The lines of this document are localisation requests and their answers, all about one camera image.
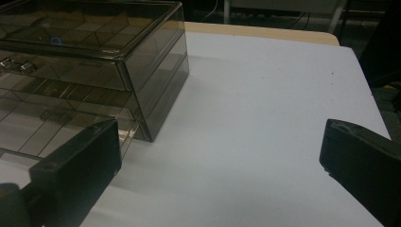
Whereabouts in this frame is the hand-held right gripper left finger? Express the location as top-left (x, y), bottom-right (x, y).
top-left (28, 118), bottom-right (123, 227)

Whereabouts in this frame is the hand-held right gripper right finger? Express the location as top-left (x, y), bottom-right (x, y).
top-left (319, 118), bottom-right (401, 227)

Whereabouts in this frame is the smoky transparent plastic drawer cabinet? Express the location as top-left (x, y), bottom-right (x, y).
top-left (0, 0), bottom-right (190, 143)

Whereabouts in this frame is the white table cover sheet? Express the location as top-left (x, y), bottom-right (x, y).
top-left (0, 31), bottom-right (392, 227)

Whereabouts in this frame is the thin white cable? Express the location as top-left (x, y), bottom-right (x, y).
top-left (200, 0), bottom-right (219, 23)

